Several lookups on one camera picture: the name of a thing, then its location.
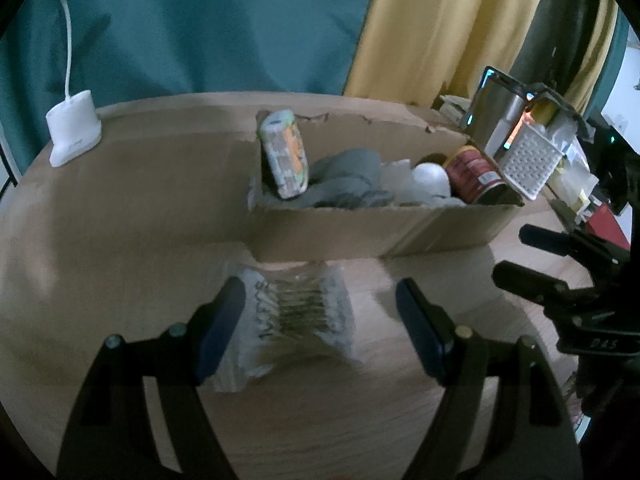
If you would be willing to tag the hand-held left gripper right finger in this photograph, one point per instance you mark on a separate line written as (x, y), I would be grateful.
(420, 332)

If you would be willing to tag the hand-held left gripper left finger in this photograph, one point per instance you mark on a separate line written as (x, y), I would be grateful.
(220, 332)

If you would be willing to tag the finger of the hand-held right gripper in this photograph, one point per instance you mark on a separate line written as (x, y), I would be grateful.
(560, 242)
(530, 282)

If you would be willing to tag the clear plastic packet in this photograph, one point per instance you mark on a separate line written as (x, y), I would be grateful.
(300, 310)

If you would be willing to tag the cardboard box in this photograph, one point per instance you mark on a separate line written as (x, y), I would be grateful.
(375, 232)

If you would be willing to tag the white sock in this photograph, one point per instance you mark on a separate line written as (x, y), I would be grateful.
(430, 177)

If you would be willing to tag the red booklet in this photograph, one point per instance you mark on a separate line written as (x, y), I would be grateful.
(607, 225)

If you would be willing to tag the clear plastic bag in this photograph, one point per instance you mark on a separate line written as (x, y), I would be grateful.
(575, 175)

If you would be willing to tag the white perforated basket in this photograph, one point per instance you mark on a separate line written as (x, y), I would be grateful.
(527, 160)

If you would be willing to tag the red can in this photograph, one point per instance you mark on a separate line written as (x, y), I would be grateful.
(472, 170)

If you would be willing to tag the silver metal appliance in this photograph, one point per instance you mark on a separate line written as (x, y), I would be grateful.
(487, 105)

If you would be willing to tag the small white box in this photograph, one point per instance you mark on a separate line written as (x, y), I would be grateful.
(455, 109)

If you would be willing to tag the grey cloth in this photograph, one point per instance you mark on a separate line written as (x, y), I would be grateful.
(350, 175)

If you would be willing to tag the green orange snack pouch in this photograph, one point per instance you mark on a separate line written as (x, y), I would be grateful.
(285, 155)

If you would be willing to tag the yellow curtain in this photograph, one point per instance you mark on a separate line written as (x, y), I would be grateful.
(440, 25)

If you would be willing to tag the white charging dock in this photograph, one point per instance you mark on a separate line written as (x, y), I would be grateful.
(75, 127)

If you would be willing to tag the teal curtain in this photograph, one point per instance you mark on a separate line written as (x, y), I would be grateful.
(200, 25)

